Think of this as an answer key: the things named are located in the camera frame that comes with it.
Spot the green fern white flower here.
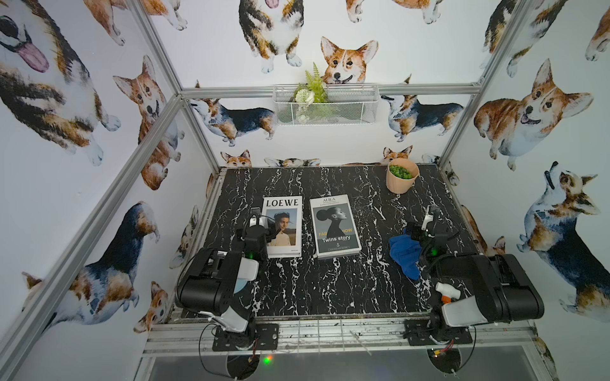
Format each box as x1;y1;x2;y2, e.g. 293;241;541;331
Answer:
291;63;329;124

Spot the white wire wall basket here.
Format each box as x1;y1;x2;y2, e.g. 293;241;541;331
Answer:
273;85;380;125

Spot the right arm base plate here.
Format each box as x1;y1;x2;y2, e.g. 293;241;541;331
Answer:
403;319;473;346

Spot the aluminium frame rail front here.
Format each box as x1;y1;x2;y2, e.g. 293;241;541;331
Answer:
142;313;539;358

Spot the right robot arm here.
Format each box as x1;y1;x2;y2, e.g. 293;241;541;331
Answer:
404;206;545;332

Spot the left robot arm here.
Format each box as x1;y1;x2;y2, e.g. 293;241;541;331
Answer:
176;207;278;341

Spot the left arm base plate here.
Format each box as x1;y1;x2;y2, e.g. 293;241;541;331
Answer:
212;323;280;352

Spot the grey Twins story book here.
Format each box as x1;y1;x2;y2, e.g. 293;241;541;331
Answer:
310;195;362;260

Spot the LOEWE white magazine book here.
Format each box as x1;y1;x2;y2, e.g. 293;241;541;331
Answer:
262;195;303;258

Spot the blue microfibre cloth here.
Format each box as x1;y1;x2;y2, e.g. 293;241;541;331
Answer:
389;234;422;280

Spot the beige pot with green plant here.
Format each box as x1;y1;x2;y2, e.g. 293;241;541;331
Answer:
386;158;420;195

